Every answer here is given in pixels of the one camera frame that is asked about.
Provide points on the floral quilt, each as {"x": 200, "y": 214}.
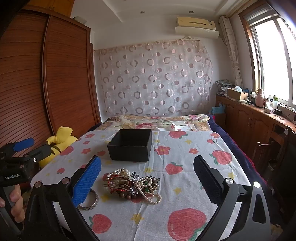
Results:
{"x": 138, "y": 120}

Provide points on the stack of folded cloths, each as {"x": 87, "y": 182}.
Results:
{"x": 224, "y": 85}

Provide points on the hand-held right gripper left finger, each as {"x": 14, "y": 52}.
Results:
{"x": 86, "y": 183}

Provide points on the circle patterned sheer curtain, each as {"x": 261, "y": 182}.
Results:
{"x": 152, "y": 76}

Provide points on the long wooden cabinet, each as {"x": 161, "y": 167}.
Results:
{"x": 249, "y": 120}

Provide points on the dark blue blanket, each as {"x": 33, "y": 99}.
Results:
{"x": 233, "y": 143}

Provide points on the white power strip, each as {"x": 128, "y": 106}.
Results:
{"x": 288, "y": 107}

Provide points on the black square box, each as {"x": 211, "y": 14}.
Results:
{"x": 129, "y": 144}

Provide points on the strawberry printed cloth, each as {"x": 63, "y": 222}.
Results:
{"x": 175, "y": 197}

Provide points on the cardboard tissue box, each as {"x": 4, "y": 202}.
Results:
{"x": 237, "y": 93}

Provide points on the brown wooden wardrobe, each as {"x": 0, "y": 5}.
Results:
{"x": 46, "y": 81}

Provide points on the yellow plush toy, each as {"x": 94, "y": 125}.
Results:
{"x": 61, "y": 139}

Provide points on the beige patterned window curtain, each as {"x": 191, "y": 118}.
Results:
{"x": 232, "y": 51}

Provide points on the white air conditioner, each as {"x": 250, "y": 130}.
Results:
{"x": 196, "y": 27}

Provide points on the blue gift bag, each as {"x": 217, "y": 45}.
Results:
{"x": 218, "y": 110}

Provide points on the pink thermos jug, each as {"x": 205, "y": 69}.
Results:
{"x": 259, "y": 98}

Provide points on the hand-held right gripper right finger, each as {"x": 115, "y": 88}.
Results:
{"x": 205, "y": 183}

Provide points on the silver butterfly hair clip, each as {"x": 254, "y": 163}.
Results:
{"x": 135, "y": 183}

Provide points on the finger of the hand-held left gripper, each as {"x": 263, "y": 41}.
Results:
{"x": 23, "y": 143}
{"x": 41, "y": 150}

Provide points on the dark wooden chair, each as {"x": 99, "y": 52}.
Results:
{"x": 266, "y": 150}

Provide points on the silver bangle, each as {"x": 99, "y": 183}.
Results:
{"x": 92, "y": 202}

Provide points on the green capped bottle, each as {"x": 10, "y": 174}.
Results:
{"x": 275, "y": 104}

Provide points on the person's left hand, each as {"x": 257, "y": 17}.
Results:
{"x": 16, "y": 204}

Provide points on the wooden framed window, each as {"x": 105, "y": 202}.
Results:
{"x": 272, "y": 58}

